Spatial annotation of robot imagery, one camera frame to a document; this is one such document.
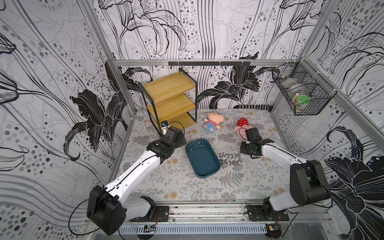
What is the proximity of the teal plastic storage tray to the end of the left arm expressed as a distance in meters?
0.31

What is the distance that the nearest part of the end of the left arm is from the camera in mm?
539

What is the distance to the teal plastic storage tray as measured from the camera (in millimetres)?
884
